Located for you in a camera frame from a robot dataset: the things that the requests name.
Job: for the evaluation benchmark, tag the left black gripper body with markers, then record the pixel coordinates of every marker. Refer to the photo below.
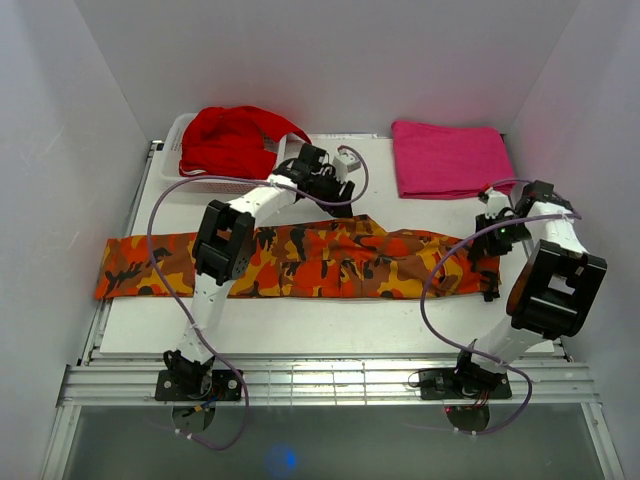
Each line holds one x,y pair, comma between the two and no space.
329,188

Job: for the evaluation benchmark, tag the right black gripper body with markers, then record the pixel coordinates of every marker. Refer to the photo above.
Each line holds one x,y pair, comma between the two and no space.
499,241

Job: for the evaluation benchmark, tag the orange camouflage trousers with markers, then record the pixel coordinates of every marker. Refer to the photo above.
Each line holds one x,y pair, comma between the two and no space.
338,258

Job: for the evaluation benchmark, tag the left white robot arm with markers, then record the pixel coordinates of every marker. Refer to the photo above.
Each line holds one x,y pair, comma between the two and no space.
224,245

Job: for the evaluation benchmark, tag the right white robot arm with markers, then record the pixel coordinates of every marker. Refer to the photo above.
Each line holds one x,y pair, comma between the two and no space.
551,297

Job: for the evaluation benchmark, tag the pink folded trousers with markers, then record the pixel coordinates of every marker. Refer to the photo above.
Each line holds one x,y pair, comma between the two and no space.
447,163

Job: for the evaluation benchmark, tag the red garment in basket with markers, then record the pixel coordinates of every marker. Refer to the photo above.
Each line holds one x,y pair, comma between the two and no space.
230,142

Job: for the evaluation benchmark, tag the white plastic basket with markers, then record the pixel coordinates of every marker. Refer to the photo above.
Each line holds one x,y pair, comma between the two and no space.
171,155

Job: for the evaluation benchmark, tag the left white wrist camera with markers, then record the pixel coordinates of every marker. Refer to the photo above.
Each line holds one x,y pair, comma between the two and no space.
346,161

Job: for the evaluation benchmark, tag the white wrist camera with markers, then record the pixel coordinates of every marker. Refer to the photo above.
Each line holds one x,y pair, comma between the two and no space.
346,161
494,200

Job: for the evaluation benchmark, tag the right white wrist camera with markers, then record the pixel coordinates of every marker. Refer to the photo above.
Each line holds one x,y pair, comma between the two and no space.
494,200

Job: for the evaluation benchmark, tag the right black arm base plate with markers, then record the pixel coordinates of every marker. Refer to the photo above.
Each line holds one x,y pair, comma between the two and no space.
445,384

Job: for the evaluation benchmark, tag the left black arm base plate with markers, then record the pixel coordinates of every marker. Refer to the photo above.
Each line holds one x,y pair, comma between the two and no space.
220,385

